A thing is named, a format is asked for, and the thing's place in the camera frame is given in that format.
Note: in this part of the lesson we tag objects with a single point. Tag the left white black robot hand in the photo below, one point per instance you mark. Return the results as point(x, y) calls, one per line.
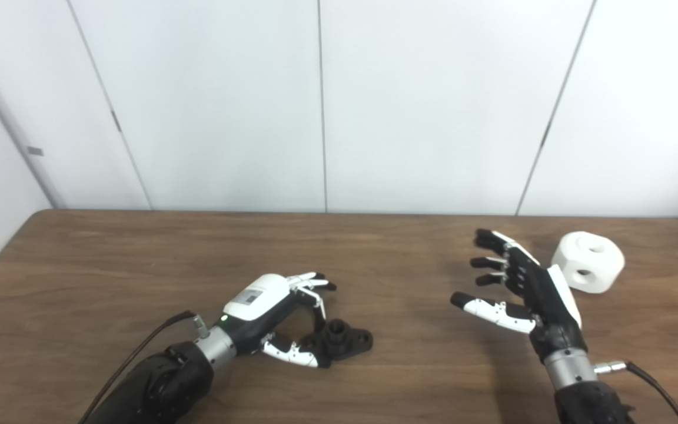
point(256, 306)

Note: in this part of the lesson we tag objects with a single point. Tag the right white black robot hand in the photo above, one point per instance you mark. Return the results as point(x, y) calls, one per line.
point(551, 312)

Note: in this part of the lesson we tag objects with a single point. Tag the round white plastic piece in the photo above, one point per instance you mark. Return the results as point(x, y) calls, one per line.
point(610, 268)

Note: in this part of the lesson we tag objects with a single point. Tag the black flanged holder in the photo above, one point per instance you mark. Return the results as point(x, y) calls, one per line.
point(345, 343)

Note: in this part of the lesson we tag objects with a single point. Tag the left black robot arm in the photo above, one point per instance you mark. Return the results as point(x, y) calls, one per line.
point(156, 383)

